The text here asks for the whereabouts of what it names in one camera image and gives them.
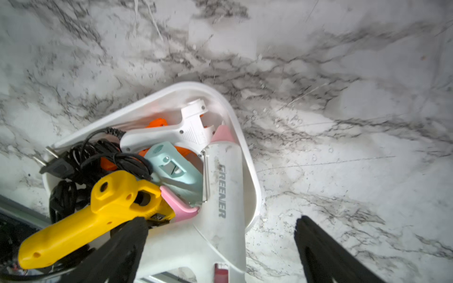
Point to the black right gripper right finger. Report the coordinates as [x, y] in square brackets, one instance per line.
[326, 261]

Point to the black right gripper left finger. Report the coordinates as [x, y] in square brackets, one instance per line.
[117, 260]

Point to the yellow black glue gun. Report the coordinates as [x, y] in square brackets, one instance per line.
[115, 199]

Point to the white pink glue gun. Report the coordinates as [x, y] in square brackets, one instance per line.
[211, 244]

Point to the mint green glue gun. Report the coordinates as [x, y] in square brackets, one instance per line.
[176, 173]

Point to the white orange glue gun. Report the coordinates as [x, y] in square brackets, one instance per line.
[190, 133]

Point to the white storage box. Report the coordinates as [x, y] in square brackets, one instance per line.
[167, 103]

